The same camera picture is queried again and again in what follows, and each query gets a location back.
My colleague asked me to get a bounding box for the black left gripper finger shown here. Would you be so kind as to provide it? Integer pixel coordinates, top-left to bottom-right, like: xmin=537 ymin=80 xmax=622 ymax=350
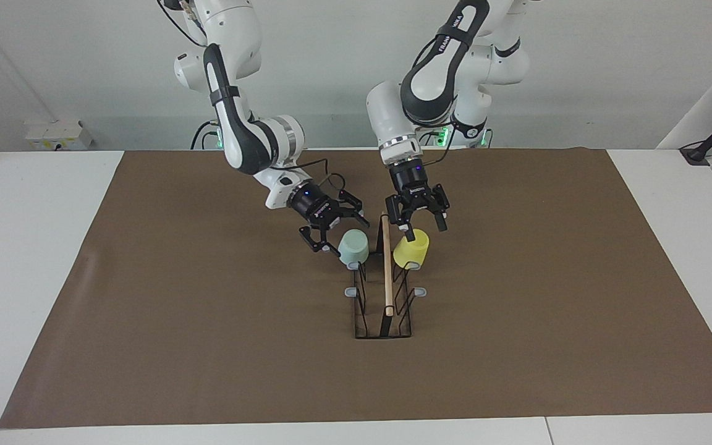
xmin=384 ymin=195 xmax=416 ymax=242
xmin=425 ymin=184 xmax=451 ymax=233

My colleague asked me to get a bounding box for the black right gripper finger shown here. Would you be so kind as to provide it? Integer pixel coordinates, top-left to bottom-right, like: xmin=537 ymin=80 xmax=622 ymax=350
xmin=299 ymin=224 xmax=342 ymax=256
xmin=336 ymin=189 xmax=371 ymax=227

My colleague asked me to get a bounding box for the pale green plastic cup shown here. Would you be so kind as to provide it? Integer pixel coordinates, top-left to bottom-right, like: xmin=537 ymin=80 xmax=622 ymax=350
xmin=337 ymin=229 xmax=371 ymax=271

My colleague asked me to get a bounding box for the yellow plastic cup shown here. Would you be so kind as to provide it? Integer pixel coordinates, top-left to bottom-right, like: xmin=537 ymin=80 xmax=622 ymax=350
xmin=393 ymin=229 xmax=430 ymax=271

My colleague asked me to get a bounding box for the brown table mat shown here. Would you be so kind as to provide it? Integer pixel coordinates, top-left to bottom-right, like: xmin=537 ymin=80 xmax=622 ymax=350
xmin=0 ymin=147 xmax=712 ymax=429

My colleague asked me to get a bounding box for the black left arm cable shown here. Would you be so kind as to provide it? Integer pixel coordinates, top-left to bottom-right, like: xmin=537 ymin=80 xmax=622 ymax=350
xmin=415 ymin=139 xmax=456 ymax=166

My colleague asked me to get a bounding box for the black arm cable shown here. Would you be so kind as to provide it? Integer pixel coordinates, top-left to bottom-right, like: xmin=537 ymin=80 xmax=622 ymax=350
xmin=157 ymin=0 xmax=347 ymax=193
xmin=415 ymin=139 xmax=456 ymax=166

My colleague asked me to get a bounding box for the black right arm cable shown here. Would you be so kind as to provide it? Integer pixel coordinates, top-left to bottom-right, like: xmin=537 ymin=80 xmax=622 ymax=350
xmin=157 ymin=0 xmax=347 ymax=193

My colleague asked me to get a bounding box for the black wire cup rack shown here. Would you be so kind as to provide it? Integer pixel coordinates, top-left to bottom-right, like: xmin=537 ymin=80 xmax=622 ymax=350
xmin=345 ymin=210 xmax=428 ymax=339

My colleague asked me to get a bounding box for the black right base cable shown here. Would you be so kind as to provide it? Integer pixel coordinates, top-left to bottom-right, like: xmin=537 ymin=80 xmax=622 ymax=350
xmin=190 ymin=119 xmax=218 ymax=150

